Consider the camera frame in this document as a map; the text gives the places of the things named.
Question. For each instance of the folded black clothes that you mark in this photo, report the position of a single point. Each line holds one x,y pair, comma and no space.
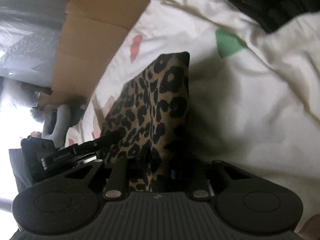
275,0

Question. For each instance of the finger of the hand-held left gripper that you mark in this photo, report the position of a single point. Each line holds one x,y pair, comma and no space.
110,137

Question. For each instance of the flattened cardboard sheet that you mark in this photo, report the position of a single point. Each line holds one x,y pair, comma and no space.
87,42

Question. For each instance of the grey neck pillow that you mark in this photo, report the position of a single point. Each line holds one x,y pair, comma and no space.
61,122

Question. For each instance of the grey appliance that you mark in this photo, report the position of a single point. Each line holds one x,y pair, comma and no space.
30,5

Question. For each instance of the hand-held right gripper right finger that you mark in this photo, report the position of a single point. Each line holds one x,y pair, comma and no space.
175,175

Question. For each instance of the clear plastic wrap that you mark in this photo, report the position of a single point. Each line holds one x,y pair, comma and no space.
25,50

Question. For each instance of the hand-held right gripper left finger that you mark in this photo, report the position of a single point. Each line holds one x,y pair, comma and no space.
117,177

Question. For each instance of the cream bear print blanket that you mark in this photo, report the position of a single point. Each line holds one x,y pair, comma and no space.
250,105

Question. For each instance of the leopard print garment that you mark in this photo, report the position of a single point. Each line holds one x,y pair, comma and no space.
155,100

